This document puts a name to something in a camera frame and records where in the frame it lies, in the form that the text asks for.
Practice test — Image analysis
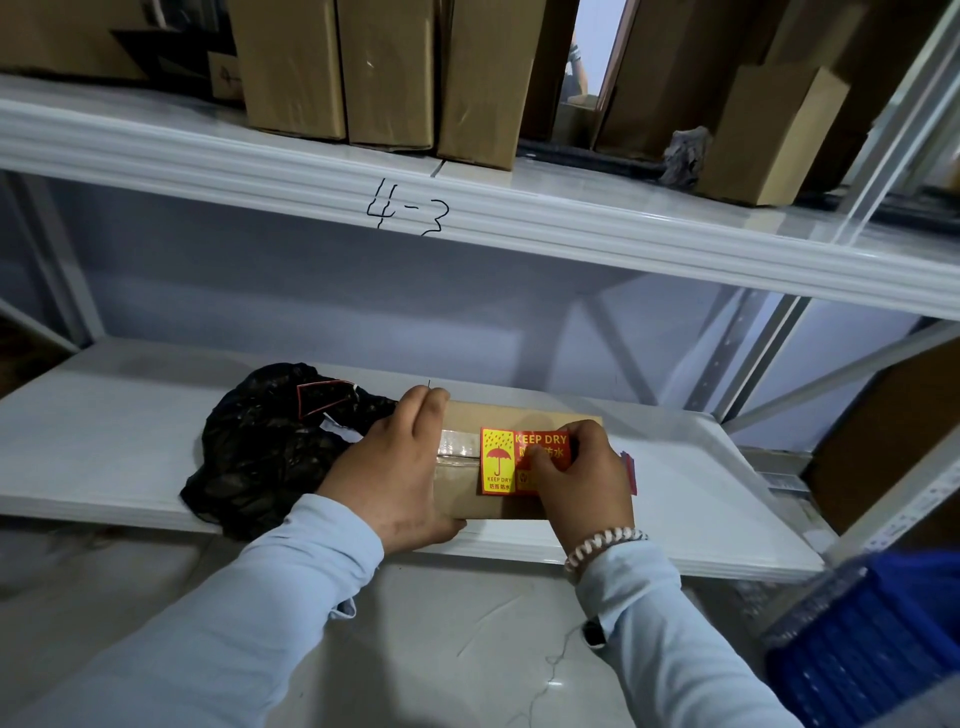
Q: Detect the white metal shelf rack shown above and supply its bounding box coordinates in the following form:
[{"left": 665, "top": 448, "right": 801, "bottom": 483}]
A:
[{"left": 0, "top": 0, "right": 960, "bottom": 585}]

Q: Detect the white beaded bracelet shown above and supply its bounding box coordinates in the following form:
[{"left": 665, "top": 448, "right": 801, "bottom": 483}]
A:
[{"left": 562, "top": 526, "right": 648, "bottom": 576}]

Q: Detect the person's left hand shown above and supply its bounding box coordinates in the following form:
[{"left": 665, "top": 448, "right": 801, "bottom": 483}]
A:
[{"left": 316, "top": 385, "right": 468, "bottom": 556}]

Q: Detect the row of brown cardboard boxes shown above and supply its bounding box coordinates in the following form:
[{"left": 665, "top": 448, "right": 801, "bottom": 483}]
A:
[{"left": 0, "top": 0, "right": 933, "bottom": 208}]

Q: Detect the red and yellow warning sticker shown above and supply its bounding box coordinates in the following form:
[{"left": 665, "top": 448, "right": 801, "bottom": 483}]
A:
[{"left": 479, "top": 426, "right": 576, "bottom": 497}]

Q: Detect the person's right forearm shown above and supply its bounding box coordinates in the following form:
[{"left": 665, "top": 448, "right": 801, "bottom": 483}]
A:
[{"left": 573, "top": 538, "right": 805, "bottom": 728}]

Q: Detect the black plastic bag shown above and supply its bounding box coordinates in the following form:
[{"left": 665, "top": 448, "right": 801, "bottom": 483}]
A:
[{"left": 179, "top": 363, "right": 400, "bottom": 543}]

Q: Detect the grey crumpled rag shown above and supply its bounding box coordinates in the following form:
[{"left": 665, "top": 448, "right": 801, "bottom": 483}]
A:
[{"left": 659, "top": 125, "right": 711, "bottom": 189}]

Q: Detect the person's right hand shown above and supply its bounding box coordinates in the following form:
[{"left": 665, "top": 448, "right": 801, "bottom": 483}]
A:
[{"left": 519, "top": 419, "right": 637, "bottom": 556}]

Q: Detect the blue plastic crate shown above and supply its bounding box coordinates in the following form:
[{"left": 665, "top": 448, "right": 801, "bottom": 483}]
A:
[{"left": 763, "top": 549, "right": 960, "bottom": 728}]

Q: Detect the taped cardboard parcel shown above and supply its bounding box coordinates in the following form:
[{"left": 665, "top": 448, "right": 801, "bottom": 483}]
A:
[{"left": 430, "top": 397, "right": 606, "bottom": 523}]

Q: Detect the person's left forearm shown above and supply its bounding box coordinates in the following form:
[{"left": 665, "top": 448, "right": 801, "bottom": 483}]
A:
[{"left": 0, "top": 493, "right": 386, "bottom": 728}]

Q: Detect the large brown carton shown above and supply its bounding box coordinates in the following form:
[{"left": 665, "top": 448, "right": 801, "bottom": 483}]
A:
[{"left": 808, "top": 358, "right": 960, "bottom": 558}]

